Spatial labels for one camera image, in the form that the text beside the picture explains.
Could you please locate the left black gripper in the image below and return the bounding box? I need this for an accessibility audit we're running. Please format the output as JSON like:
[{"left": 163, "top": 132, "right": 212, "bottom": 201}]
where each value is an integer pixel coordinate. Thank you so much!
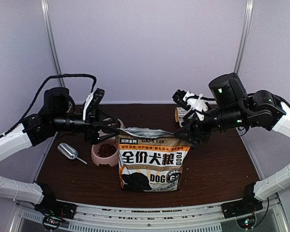
[{"left": 51, "top": 106, "right": 119, "bottom": 145}]

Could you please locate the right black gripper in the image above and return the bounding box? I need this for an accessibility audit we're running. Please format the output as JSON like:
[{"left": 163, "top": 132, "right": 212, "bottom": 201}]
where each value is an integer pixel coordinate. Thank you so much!
[{"left": 173, "top": 106, "right": 247, "bottom": 147}]

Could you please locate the front aluminium rail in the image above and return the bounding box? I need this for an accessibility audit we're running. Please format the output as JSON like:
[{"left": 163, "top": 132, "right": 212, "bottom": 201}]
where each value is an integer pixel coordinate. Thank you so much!
[{"left": 14, "top": 198, "right": 285, "bottom": 232}]

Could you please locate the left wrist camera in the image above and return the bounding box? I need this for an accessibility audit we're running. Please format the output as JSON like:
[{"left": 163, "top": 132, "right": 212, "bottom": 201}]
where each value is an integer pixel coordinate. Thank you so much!
[{"left": 83, "top": 88, "right": 105, "bottom": 121}]

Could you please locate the patterned ceramic mug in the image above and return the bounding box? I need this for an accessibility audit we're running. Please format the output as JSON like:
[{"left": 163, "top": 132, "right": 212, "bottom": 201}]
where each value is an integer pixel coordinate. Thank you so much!
[{"left": 174, "top": 107, "right": 189, "bottom": 127}]

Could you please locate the steel bowl insert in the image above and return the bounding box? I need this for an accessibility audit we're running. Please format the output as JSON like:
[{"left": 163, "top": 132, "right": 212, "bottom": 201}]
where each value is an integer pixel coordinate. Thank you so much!
[{"left": 103, "top": 118, "right": 123, "bottom": 132}]

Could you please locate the left aluminium frame post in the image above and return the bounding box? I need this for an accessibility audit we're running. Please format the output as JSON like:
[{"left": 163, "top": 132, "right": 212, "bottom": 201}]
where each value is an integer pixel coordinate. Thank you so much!
[{"left": 41, "top": 0, "right": 61, "bottom": 75}]

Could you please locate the pink double pet bowl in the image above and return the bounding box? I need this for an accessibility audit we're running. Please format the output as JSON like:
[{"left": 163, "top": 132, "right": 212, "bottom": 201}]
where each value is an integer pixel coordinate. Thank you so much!
[{"left": 91, "top": 117, "right": 127, "bottom": 167}]

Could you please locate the metal scoop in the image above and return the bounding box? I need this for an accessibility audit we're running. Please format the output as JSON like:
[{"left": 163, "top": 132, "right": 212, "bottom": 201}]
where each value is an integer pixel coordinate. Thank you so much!
[{"left": 57, "top": 143, "right": 87, "bottom": 164}]

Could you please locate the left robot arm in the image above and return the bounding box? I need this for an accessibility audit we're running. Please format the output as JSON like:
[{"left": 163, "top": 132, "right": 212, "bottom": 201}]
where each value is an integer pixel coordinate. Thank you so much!
[{"left": 0, "top": 87, "right": 120, "bottom": 215}]

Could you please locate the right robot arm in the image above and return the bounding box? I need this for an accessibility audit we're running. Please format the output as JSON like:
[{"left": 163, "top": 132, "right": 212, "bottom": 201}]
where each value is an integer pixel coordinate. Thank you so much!
[{"left": 173, "top": 73, "right": 290, "bottom": 145}]

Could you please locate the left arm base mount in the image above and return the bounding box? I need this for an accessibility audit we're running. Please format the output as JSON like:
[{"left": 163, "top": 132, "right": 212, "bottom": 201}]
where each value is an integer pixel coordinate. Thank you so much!
[{"left": 34, "top": 183, "right": 77, "bottom": 231}]

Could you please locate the right aluminium frame post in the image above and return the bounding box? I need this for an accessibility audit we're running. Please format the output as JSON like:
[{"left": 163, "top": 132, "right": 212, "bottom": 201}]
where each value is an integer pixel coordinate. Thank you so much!
[{"left": 233, "top": 0, "right": 254, "bottom": 74}]

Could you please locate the dog food kibble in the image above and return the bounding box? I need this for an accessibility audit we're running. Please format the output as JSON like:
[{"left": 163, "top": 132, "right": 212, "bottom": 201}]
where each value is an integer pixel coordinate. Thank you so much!
[{"left": 97, "top": 144, "right": 117, "bottom": 158}]

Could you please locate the aluminium frame post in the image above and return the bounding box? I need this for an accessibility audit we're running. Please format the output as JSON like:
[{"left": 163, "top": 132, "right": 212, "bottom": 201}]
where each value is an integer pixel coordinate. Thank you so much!
[
  {"left": 233, "top": 0, "right": 254, "bottom": 74},
  {"left": 41, "top": 0, "right": 61, "bottom": 75}
]

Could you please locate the dog food bag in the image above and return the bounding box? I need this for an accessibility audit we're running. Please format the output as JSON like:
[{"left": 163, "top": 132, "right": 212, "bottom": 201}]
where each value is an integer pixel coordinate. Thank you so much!
[{"left": 116, "top": 128, "right": 190, "bottom": 192}]

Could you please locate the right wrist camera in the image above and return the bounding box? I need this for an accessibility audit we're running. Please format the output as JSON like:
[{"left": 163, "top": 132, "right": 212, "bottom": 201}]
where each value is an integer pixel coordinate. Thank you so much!
[{"left": 172, "top": 89, "right": 209, "bottom": 121}]

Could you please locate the left black braided cable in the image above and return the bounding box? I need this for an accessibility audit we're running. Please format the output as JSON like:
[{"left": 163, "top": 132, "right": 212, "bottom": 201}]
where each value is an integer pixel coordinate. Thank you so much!
[{"left": 0, "top": 73, "right": 97, "bottom": 138}]

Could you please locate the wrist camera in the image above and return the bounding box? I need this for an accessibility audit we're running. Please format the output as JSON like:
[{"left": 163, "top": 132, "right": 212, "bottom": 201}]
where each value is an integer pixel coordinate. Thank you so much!
[
  {"left": 83, "top": 88, "right": 105, "bottom": 121},
  {"left": 172, "top": 89, "right": 209, "bottom": 121}
]

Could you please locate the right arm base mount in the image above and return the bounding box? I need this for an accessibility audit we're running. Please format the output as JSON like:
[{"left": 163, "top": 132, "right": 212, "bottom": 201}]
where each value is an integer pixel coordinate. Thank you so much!
[{"left": 221, "top": 182, "right": 263, "bottom": 229}]

